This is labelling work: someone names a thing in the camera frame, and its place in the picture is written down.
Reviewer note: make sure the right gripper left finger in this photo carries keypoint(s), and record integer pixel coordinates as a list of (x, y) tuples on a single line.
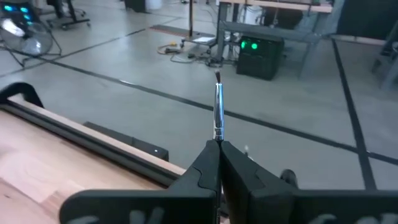
[(186, 205)]

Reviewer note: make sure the pole stand with base plate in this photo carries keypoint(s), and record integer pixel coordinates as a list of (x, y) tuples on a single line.
[(190, 18)]

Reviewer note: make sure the black flat mounting bar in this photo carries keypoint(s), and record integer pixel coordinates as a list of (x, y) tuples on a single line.
[(140, 147)]

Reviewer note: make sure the black box green lights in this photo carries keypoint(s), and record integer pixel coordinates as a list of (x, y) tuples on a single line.
[(261, 65)]

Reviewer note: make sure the black aluminium rail frame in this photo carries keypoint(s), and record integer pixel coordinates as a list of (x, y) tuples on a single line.
[(93, 140)]

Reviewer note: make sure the thin black makeup brush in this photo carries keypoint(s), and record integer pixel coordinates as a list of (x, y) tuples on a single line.
[(219, 109)]

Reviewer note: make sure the gray metal table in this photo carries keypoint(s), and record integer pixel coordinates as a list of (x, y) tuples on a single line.
[(388, 62)]

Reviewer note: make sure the black arched table clamp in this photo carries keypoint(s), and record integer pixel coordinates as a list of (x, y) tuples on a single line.
[(18, 88)]

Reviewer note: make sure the black caster wheel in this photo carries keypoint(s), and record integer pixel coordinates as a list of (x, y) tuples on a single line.
[(289, 179)]

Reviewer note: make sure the black office chair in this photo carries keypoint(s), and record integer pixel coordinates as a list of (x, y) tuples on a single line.
[(70, 20)]

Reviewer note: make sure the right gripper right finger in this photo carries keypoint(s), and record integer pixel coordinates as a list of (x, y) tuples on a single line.
[(280, 208)]

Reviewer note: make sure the round floor fan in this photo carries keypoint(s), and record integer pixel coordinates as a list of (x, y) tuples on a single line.
[(28, 40)]

